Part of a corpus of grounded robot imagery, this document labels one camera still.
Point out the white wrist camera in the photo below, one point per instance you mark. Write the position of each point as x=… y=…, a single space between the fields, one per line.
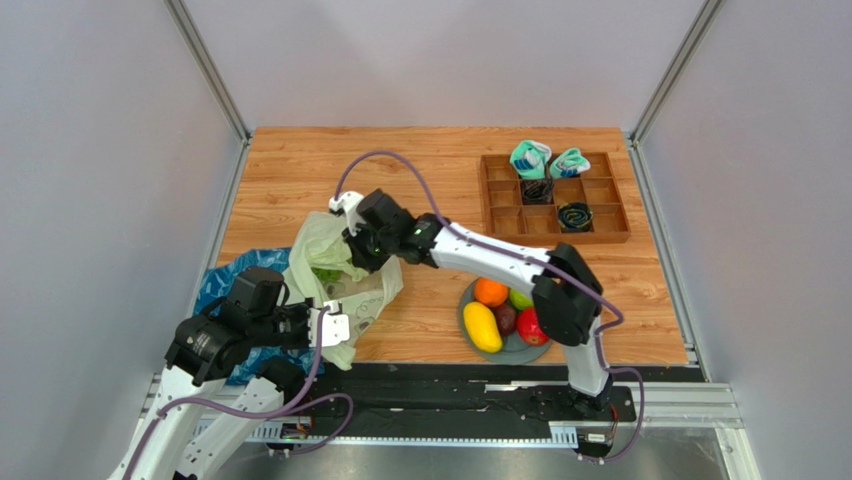
x=346 y=205
x=328 y=325

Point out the orange fake orange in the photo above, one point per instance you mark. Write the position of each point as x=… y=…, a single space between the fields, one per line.
x=490 y=293

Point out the teal white sock left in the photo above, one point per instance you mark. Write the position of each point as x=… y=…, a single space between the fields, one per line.
x=530 y=159

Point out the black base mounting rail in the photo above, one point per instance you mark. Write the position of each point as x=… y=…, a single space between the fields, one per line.
x=472 y=401

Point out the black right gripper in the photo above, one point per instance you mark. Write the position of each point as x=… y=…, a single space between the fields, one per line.
x=363 y=247

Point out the yellow fake mango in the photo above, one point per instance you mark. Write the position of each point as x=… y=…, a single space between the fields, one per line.
x=481 y=327

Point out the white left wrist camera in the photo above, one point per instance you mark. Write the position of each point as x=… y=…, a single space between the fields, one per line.
x=328 y=325

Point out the green fake grapes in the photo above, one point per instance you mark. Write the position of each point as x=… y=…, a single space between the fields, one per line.
x=327 y=275

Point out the red fake fruit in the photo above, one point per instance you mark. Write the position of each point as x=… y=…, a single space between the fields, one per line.
x=529 y=329

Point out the teal white sock right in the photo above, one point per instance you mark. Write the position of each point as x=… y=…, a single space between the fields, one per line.
x=568 y=164

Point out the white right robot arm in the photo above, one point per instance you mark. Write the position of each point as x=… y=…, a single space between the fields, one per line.
x=567 y=296

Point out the blue leaf-pattern cloth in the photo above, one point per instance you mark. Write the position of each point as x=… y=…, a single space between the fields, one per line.
x=217 y=282

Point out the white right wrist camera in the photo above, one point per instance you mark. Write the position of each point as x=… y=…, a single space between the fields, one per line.
x=346 y=205

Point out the pale yellow plastic bag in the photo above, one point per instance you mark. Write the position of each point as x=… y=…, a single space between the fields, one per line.
x=321 y=267

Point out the teal white sock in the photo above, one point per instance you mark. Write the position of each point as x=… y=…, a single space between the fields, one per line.
x=530 y=159
x=568 y=164

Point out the black rolled sock upper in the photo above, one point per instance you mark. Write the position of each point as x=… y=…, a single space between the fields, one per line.
x=537 y=192

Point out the grey round plate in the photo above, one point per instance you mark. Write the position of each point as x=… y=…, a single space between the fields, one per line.
x=515 y=351

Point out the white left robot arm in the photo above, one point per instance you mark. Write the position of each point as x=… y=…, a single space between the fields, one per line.
x=186 y=434

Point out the dark red fake plum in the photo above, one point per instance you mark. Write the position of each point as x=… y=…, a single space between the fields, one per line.
x=506 y=319

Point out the green fake apple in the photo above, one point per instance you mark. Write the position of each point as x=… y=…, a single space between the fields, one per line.
x=519 y=301

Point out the brown compartment tray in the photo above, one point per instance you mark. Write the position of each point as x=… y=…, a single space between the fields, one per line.
x=507 y=219

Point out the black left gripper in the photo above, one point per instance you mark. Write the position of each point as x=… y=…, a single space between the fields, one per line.
x=306 y=335

